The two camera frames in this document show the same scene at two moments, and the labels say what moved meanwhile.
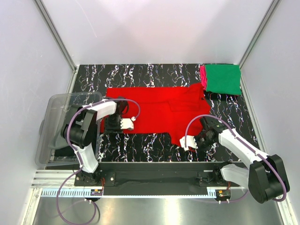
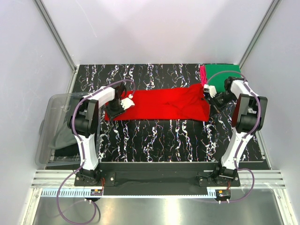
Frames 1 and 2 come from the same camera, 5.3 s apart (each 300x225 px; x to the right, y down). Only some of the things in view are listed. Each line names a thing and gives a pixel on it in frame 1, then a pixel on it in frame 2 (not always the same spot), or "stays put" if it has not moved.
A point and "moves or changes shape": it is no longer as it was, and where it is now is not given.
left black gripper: x=109 y=130 -> x=112 y=114
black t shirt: x=66 y=151 stays put
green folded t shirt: x=223 y=79 stays put
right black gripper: x=199 y=148 -> x=212 y=101
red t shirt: x=178 y=111 moves or changes shape
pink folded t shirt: x=203 y=74 stays put
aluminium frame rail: x=52 y=179 stays put
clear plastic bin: x=52 y=148 stays put
